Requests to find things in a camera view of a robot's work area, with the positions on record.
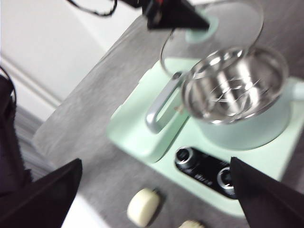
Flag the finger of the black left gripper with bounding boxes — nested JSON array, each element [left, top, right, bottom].
[[161, 0, 210, 31]]

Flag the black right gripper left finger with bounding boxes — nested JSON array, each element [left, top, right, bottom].
[[0, 158, 83, 228]]

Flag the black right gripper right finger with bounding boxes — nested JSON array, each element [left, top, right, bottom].
[[230, 156, 304, 228]]

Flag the glass pot lid green knob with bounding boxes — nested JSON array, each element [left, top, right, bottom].
[[160, 0, 265, 79]]

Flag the ridged white bun green dots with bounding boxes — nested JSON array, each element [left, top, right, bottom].
[[178, 220, 205, 228]]

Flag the smooth white steamed bun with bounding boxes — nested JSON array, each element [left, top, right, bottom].
[[127, 188, 162, 225]]

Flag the mint green breakfast machine base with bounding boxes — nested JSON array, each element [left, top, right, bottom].
[[152, 76, 304, 218]]

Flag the silver control knob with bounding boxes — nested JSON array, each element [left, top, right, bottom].
[[217, 166, 238, 191], [177, 148, 198, 166]]

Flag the black control panel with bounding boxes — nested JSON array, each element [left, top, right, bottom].
[[175, 146, 239, 200]]

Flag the mint green griddle lid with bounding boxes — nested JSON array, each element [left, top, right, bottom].
[[106, 58, 202, 164]]

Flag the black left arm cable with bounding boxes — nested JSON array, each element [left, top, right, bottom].
[[66, 0, 117, 17]]

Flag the mint green handled pot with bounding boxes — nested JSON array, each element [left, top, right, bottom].
[[197, 78, 304, 153]]

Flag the black right camera cable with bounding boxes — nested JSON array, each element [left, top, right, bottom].
[[0, 66, 32, 198]]

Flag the silver griddle lid handle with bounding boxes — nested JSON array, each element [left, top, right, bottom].
[[145, 71, 185, 133]]

